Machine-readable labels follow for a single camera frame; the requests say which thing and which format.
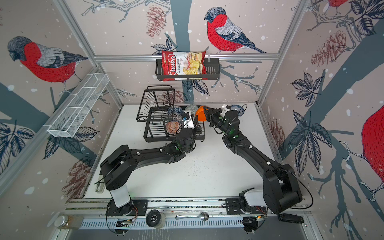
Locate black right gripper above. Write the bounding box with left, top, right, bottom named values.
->
left=203, top=106, right=230, bottom=138

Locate orange plastic bowl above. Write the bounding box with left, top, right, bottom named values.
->
left=196, top=106, right=207, bottom=122

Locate red orange patterned bowl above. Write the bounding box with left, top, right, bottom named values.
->
left=166, top=121, right=181, bottom=135

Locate blue floral white bowl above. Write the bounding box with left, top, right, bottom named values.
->
left=231, top=105, right=245, bottom=117

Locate blue triangle patterned bowl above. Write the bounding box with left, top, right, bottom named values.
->
left=167, top=106, right=184, bottom=116

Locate black wire dish rack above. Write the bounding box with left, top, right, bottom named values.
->
left=137, top=85, right=205, bottom=143

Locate brown white patterned bowl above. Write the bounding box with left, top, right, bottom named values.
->
left=171, top=115, right=183, bottom=123

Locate green patterned bowl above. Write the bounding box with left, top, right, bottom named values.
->
left=185, top=104, right=199, bottom=115

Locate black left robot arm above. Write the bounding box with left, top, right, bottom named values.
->
left=100, top=122, right=202, bottom=214

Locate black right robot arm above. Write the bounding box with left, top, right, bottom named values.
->
left=203, top=107, right=303, bottom=214

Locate red cassava chips bag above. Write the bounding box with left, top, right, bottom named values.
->
left=162, top=51, right=207, bottom=81

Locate metal spoon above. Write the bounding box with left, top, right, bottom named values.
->
left=175, top=212, right=209, bottom=221

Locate black remote device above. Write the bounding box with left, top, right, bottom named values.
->
left=278, top=214, right=304, bottom=224

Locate glass jar metal lid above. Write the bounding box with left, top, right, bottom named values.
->
left=54, top=215, right=84, bottom=230

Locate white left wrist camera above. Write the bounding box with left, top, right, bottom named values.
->
left=182, top=111, right=195, bottom=129

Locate dark wall shelf basket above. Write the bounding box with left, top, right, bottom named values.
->
left=155, top=58, right=221, bottom=82

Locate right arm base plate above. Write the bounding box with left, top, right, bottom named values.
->
left=221, top=198, right=267, bottom=215

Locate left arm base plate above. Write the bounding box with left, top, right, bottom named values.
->
left=106, top=199, right=149, bottom=217

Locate white wire mesh basket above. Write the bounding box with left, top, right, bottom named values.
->
left=48, top=73, right=110, bottom=138

